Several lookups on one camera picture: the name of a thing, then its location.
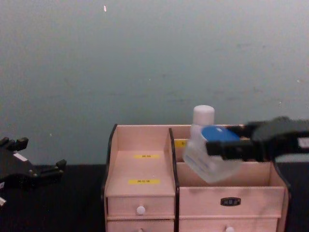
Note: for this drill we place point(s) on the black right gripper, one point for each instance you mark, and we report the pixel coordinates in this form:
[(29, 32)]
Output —
[(280, 137)]

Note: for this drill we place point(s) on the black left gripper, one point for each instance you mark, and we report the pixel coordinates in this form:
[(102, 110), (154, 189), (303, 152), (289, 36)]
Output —
[(14, 169)]

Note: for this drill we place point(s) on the clear bottle with white cap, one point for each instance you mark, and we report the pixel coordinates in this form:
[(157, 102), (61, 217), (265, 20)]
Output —
[(204, 166)]

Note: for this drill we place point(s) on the black oval nameplate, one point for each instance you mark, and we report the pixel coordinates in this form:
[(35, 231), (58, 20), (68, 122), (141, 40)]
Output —
[(230, 201)]

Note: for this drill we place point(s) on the yellow label sticker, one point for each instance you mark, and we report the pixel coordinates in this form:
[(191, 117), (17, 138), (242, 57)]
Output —
[(144, 181), (146, 156), (179, 143)]

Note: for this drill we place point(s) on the wide wooden drawer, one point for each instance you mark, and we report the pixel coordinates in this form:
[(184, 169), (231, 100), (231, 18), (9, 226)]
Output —
[(205, 224)]

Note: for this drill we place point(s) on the small wooden drawer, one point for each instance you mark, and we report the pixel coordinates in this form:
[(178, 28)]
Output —
[(120, 226), (120, 205)]

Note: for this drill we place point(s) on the pale wooden desk organizer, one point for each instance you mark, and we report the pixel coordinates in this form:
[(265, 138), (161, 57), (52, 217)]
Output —
[(144, 169)]

